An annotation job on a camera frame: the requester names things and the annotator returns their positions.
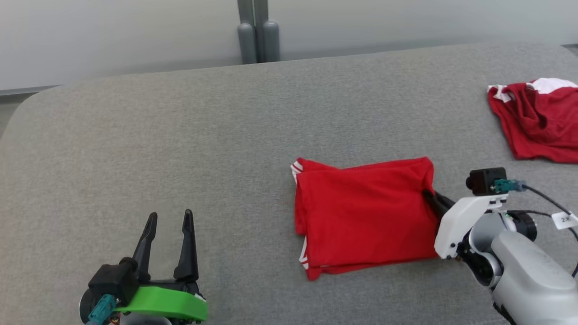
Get left cable with teal connector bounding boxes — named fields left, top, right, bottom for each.
left=85, top=294, right=119, bottom=325

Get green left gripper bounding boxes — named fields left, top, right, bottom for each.
left=113, top=209, right=209, bottom=324

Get right cable with teal connector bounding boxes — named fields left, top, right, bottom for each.
left=493, top=179, right=578, bottom=278

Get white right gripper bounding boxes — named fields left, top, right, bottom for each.
left=422, top=190, right=509, bottom=260

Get cable with teal connector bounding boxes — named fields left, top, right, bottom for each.
left=493, top=179, right=578, bottom=278
left=85, top=294, right=119, bottom=325

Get red shorts with white stripe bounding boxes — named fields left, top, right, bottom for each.
left=487, top=77, right=578, bottom=164

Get grey vertical wall frame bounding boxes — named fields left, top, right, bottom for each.
left=238, top=0, right=270, bottom=64

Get white cable label tag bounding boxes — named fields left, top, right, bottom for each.
left=551, top=211, right=578, bottom=230

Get grey cylindrical post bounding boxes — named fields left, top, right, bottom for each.
left=238, top=23, right=257, bottom=65
left=263, top=19, right=280, bottom=63

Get red number 23 jersey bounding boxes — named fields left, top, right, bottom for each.
left=290, top=156, right=441, bottom=282

